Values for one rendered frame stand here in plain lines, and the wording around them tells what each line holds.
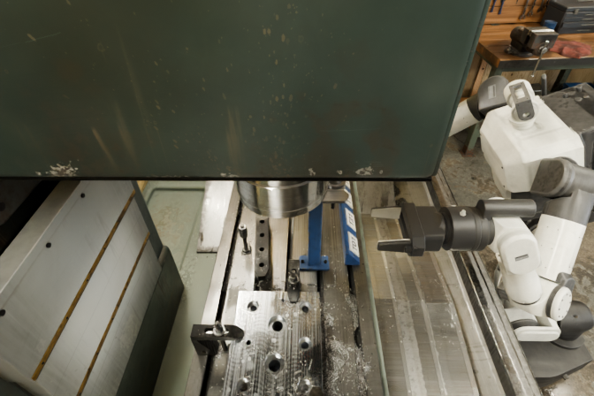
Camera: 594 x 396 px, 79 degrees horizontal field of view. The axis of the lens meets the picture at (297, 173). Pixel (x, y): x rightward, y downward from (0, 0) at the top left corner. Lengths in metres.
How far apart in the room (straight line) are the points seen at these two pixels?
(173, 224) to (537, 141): 1.52
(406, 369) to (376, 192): 0.78
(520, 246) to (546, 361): 1.41
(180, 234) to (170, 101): 1.44
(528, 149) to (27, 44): 1.05
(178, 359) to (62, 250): 0.74
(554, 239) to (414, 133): 0.66
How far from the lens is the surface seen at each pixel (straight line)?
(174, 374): 1.43
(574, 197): 1.04
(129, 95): 0.42
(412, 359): 1.30
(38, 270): 0.78
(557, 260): 1.03
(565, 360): 2.22
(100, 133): 0.47
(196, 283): 1.58
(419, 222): 0.74
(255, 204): 0.56
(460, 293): 1.54
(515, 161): 1.12
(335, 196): 0.98
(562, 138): 1.15
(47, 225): 0.79
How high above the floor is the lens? 1.90
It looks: 40 degrees down
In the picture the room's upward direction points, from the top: 1 degrees counter-clockwise
